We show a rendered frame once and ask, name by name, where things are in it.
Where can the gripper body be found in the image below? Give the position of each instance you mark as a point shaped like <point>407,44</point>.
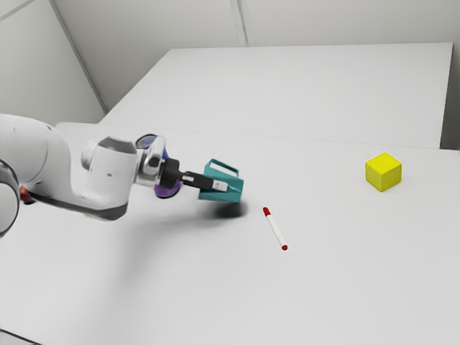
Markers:
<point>170,174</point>

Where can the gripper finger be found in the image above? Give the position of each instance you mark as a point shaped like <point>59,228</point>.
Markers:
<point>205,181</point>

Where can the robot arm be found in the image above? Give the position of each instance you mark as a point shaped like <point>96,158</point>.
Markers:
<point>43,169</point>

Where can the teal faceted mug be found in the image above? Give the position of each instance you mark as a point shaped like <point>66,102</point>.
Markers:
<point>223,184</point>

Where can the purple and blue can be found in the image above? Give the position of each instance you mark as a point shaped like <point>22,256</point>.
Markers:
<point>165,190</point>

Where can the red and white pen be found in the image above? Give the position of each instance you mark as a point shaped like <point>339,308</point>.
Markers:
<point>274,228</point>

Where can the yellow cube block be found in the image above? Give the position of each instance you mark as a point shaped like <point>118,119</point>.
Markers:
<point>383,171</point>

